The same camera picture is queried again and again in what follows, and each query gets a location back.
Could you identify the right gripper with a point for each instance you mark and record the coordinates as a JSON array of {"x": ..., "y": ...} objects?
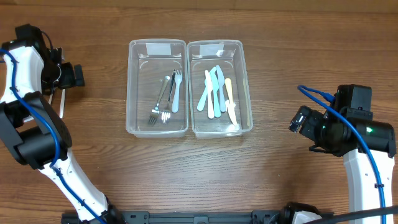
[{"x": 305, "y": 123}]

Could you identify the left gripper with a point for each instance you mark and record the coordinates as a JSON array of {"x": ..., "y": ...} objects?
[{"x": 68, "y": 75}]

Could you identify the white plastic fork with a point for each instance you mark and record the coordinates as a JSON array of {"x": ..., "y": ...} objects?
[{"x": 62, "y": 103}]

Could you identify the silver metal fork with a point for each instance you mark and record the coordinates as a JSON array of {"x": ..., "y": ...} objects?
[
  {"x": 50, "y": 98},
  {"x": 155, "y": 112}
]

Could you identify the yellow plastic knife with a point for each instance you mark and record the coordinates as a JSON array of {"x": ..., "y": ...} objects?
[{"x": 230, "y": 103}]

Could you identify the pale blue plastic fork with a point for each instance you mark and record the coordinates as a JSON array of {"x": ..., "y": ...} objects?
[{"x": 178, "y": 80}]

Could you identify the pale blue knife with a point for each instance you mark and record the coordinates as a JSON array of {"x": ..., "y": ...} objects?
[
  {"x": 221, "y": 83},
  {"x": 215, "y": 84}
]

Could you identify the cream plastic knife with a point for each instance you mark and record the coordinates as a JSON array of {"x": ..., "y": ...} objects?
[{"x": 210, "y": 109}]

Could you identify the pale blue knife angled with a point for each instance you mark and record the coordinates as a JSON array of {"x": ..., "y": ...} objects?
[{"x": 201, "y": 103}]

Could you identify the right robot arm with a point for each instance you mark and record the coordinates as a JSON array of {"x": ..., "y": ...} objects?
[{"x": 347, "y": 129}]

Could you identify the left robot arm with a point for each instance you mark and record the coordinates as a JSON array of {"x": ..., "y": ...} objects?
[{"x": 35, "y": 134}]

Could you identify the left clear plastic container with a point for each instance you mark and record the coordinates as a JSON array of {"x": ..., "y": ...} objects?
[{"x": 149, "y": 61}]

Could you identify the clear plastic container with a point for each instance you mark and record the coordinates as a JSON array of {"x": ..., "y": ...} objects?
[
  {"x": 149, "y": 61},
  {"x": 229, "y": 55}
]

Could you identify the right clear plastic container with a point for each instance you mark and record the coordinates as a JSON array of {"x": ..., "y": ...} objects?
[{"x": 229, "y": 55}]

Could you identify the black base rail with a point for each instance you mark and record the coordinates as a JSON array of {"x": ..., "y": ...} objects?
[{"x": 256, "y": 216}]

